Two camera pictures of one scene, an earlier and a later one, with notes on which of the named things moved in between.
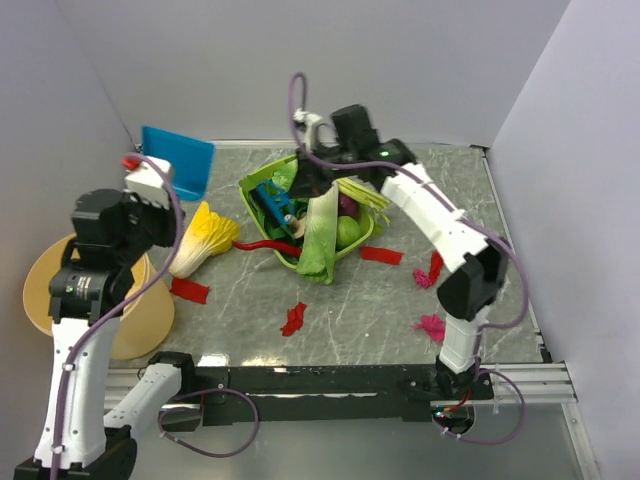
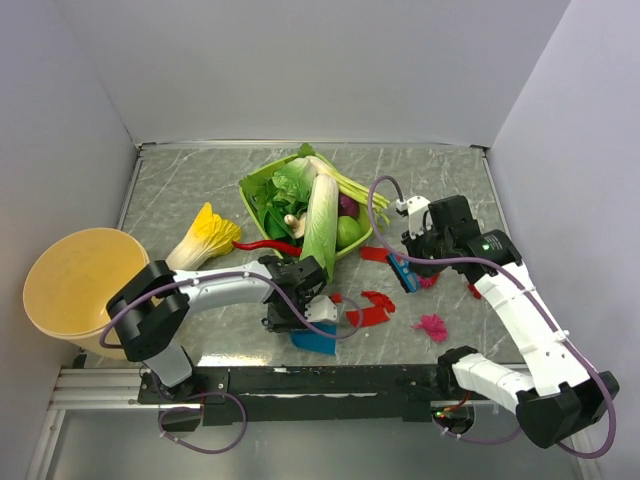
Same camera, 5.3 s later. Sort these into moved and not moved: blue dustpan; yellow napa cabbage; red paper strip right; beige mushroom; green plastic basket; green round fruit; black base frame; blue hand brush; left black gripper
Moved: blue hand brush; left black gripper; blue dustpan
Not moved: beige mushroom; black base frame; yellow napa cabbage; green plastic basket; red paper strip right; green round fruit
